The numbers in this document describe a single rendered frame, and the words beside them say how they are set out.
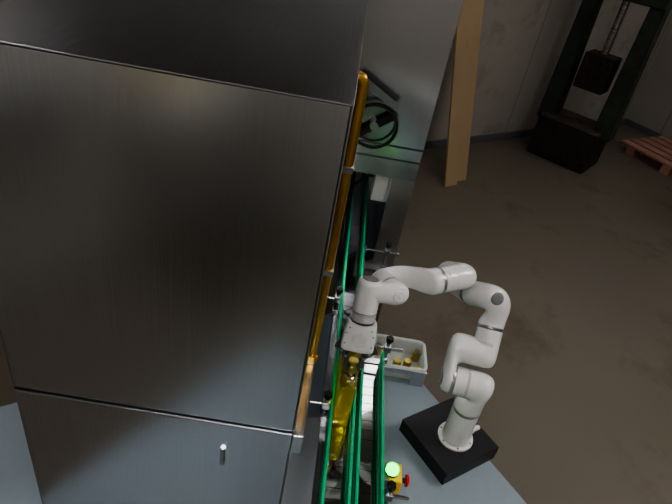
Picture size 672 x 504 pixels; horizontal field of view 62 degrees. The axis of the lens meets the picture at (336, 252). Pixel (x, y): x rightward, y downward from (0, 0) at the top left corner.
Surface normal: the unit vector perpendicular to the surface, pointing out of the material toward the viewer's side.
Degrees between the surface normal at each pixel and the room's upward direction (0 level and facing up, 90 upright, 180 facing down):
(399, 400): 0
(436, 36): 90
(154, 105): 90
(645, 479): 0
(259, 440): 90
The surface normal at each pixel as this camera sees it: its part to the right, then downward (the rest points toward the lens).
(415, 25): -0.07, 0.56
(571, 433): 0.16, -0.81
